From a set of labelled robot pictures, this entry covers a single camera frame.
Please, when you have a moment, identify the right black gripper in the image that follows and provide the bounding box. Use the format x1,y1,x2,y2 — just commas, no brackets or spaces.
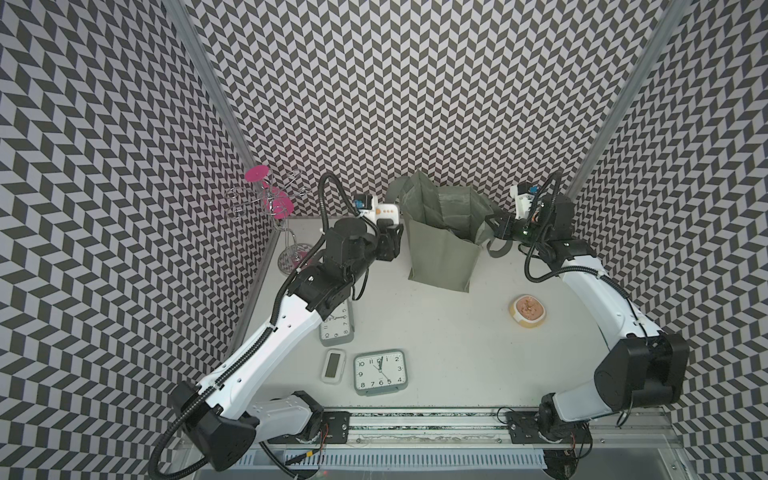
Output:
485,210,550,247

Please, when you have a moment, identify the green canvas bag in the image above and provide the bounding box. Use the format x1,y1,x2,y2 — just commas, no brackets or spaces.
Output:
386,171,501,293

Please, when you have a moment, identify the small grey digital clock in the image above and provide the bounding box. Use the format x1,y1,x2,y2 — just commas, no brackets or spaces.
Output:
320,349,346,385

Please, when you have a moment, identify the white orange digital clock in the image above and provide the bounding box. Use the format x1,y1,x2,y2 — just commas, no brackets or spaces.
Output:
373,204,400,228

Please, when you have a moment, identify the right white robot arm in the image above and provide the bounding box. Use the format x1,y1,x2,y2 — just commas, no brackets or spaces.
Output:
485,172,690,444

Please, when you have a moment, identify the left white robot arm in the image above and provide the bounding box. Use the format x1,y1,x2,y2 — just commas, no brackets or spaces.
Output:
147,172,404,479

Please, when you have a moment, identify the grey-green tall analog clock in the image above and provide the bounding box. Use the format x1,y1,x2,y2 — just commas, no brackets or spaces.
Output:
318,299,355,347

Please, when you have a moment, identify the grey-green large analog clock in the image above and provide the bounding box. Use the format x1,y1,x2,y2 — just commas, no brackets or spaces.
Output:
352,349,409,396

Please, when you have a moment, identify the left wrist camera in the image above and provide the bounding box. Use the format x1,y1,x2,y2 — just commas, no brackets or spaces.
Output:
353,193,378,220

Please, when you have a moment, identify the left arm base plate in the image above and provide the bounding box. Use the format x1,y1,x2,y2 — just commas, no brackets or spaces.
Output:
268,411,351,446

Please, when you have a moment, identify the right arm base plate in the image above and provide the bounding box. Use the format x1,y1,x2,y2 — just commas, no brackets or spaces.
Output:
503,410,591,446

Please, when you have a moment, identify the aluminium front rail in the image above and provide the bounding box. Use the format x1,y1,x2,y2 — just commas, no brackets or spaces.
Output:
179,406,682,451

